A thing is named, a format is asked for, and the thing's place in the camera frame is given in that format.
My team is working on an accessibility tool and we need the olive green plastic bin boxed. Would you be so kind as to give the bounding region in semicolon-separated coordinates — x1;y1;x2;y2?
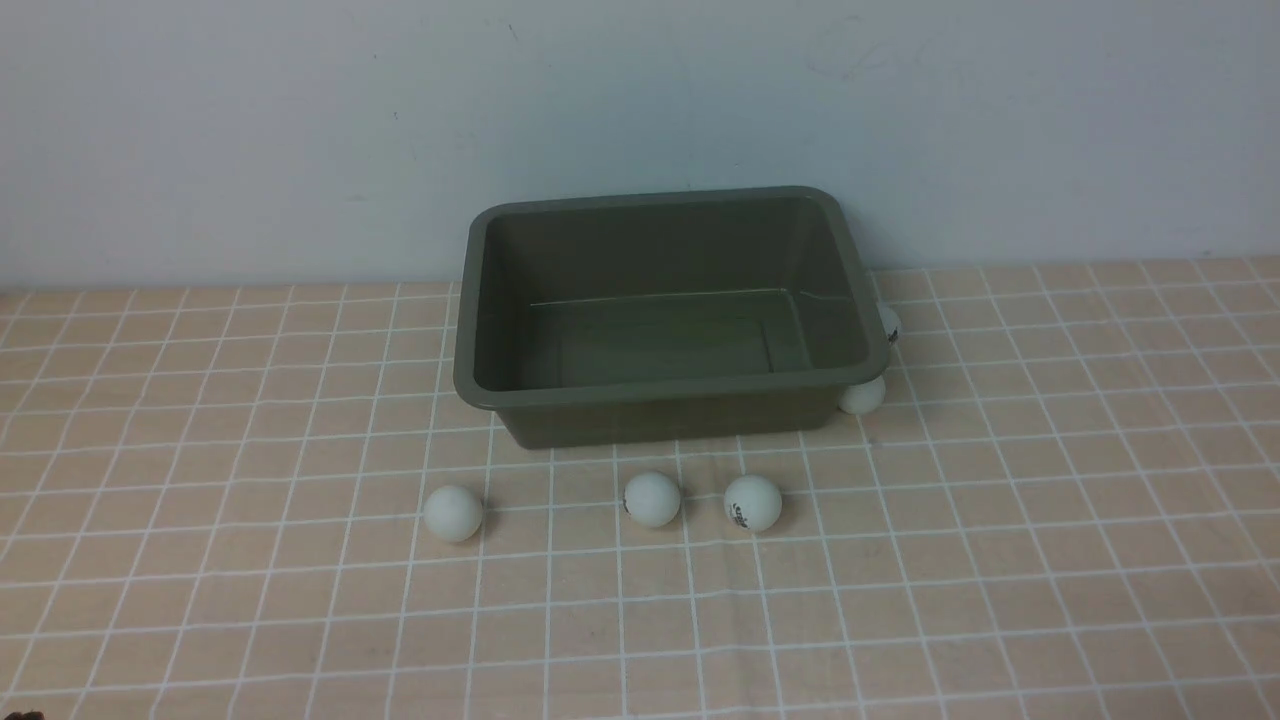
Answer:
454;186;890;448

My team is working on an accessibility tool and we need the white ping-pong ball with logo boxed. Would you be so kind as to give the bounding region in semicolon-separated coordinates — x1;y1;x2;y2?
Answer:
723;475;783;533

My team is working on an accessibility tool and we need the beige checkered tablecloth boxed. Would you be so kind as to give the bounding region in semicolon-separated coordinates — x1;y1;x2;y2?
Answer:
1;258;1279;719

